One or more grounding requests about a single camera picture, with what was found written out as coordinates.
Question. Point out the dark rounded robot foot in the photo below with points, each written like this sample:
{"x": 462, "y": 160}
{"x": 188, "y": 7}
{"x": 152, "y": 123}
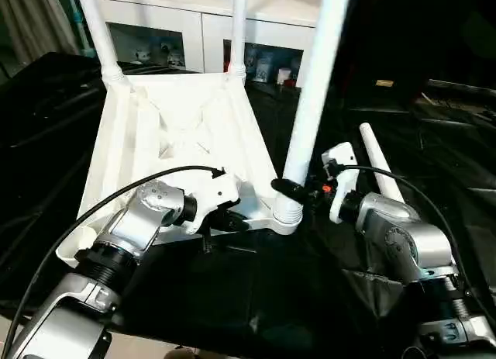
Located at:
{"x": 182, "y": 353}

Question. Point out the white plastic table top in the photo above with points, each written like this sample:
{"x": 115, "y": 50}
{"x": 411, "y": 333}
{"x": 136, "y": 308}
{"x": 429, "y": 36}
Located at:
{"x": 174, "y": 134}

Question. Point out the grey curtain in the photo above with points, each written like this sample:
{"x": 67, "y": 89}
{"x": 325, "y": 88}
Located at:
{"x": 35, "y": 21}

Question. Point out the white cabinet with glass doors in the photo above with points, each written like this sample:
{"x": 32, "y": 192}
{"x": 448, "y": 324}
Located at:
{"x": 186, "y": 25}

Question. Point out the small tan block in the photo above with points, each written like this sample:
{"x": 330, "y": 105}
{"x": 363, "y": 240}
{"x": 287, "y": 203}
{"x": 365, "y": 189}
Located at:
{"x": 384, "y": 83}

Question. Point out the black shiny mat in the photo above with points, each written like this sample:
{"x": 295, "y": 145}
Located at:
{"x": 252, "y": 289}

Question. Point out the white plastic table leg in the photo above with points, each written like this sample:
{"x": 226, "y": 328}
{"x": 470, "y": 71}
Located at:
{"x": 238, "y": 29}
{"x": 98, "y": 33}
{"x": 377, "y": 161}
{"x": 317, "y": 83}

